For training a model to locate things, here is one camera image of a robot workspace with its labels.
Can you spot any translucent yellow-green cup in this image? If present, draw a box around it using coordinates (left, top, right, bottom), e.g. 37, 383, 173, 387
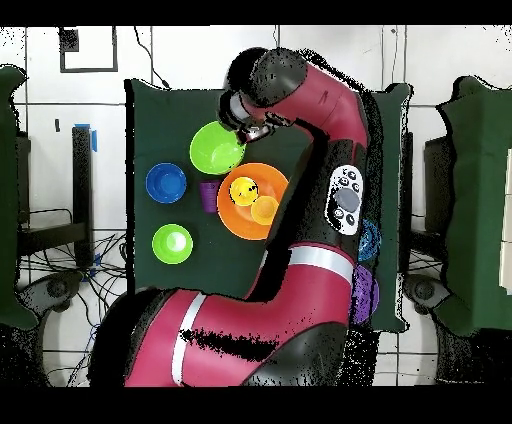
250, 195, 281, 226

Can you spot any large orange bowl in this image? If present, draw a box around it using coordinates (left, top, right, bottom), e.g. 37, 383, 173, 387
216, 162, 290, 242

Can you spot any yellow cup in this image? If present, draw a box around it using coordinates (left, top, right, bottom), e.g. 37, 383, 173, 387
228, 176, 260, 208

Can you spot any purple cup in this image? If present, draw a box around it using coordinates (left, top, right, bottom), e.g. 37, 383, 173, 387
198, 180, 222, 214

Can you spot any large green bowl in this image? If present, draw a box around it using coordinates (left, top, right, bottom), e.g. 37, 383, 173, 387
188, 120, 248, 176

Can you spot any small green bowl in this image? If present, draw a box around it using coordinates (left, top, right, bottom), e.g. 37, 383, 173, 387
151, 223, 194, 266

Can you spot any dark blue bowl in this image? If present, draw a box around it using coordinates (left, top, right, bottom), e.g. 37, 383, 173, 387
144, 162, 188, 205

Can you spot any dark green table cloth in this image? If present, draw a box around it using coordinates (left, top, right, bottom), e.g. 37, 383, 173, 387
124, 78, 413, 334

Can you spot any light blue bowl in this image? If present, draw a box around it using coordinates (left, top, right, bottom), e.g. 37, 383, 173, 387
356, 217, 383, 263

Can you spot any large purple bowl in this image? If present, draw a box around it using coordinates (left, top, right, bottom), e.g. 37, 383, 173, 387
350, 263, 381, 326

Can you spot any grey wheeled base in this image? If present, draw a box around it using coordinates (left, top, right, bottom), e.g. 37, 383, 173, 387
402, 273, 452, 316

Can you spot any black wheeled base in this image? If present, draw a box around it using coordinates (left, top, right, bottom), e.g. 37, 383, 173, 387
17, 271, 86, 318

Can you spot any green cloth side table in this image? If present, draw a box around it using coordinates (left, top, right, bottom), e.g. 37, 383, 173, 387
0, 64, 40, 332
434, 74, 512, 338

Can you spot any bundle of floor cables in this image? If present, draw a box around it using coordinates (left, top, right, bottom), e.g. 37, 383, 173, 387
17, 207, 133, 387

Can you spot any black post with blue tape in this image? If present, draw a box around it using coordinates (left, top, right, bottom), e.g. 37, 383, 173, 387
71, 123, 98, 268

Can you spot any thin black floor cable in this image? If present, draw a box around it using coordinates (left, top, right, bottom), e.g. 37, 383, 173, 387
133, 25, 172, 90

